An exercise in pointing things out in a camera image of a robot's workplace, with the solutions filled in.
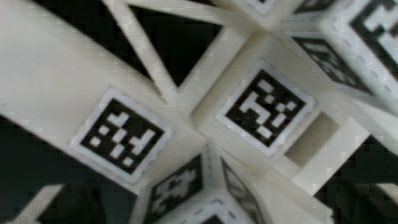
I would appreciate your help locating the white chair back plate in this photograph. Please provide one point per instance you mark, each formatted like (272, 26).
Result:
(141, 76)

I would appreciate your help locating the small tagged cube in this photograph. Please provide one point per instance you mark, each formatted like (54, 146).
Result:
(343, 32)

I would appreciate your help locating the white tagged cube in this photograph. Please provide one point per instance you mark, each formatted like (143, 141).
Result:
(212, 194)

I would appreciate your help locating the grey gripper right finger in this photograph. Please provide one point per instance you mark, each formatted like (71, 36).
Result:
(363, 202)

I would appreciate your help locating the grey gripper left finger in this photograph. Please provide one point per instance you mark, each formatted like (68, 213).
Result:
(66, 204)

